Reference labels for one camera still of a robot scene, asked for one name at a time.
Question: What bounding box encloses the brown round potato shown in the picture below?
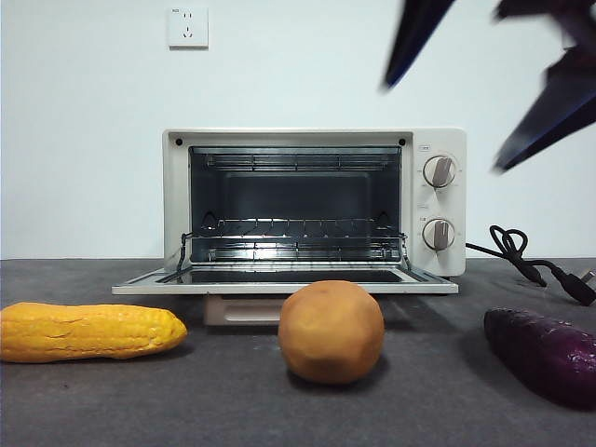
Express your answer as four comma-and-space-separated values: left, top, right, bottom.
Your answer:
278, 279, 386, 386

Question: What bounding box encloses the oven door with glass window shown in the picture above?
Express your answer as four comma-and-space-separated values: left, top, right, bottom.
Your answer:
111, 267, 460, 328

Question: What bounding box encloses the white oven temperature knob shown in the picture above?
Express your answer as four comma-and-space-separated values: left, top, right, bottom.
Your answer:
422, 155, 458, 190

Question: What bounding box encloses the white oven timer knob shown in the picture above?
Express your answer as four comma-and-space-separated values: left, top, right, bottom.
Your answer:
422, 217, 456, 251

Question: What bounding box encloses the white toaster oven housing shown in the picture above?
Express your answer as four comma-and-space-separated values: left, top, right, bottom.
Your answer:
161, 128, 467, 281

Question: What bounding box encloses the purple eggplant with green stem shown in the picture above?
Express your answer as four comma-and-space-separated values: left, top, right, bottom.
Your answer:
483, 306, 596, 412

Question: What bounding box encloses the yellow corn cob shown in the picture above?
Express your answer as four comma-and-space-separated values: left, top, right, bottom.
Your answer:
0, 301, 189, 363

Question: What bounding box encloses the black oven power cable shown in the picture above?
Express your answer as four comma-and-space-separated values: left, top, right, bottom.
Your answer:
465, 224, 596, 307

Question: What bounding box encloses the white wall socket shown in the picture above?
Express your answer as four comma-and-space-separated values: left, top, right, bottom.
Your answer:
168, 6, 210, 50

